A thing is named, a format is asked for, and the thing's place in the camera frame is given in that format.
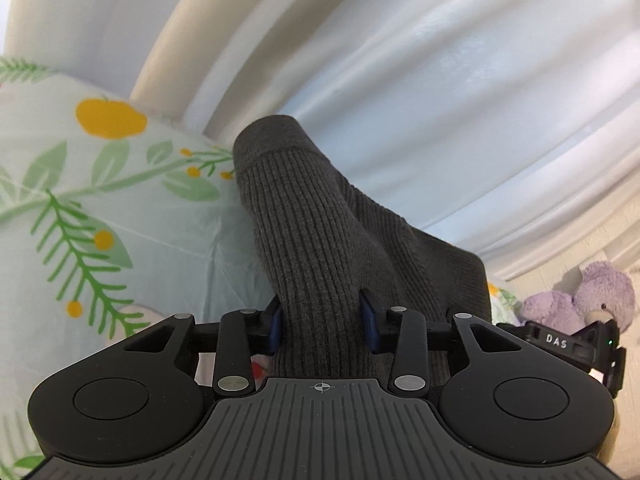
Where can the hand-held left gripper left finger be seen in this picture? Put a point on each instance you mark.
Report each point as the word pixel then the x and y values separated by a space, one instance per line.
pixel 276 332

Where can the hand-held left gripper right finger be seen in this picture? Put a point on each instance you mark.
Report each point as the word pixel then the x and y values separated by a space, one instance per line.
pixel 369 326

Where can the dark grey ribbed sweater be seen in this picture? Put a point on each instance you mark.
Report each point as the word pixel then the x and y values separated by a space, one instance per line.
pixel 320 240

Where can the purple teddy bear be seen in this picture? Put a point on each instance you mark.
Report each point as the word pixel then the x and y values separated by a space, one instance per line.
pixel 595 295

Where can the floral printed bed sheet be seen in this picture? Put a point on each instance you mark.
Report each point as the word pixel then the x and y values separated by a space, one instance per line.
pixel 100 200

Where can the white curtain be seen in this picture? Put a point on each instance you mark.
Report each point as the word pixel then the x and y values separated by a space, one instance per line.
pixel 450 85

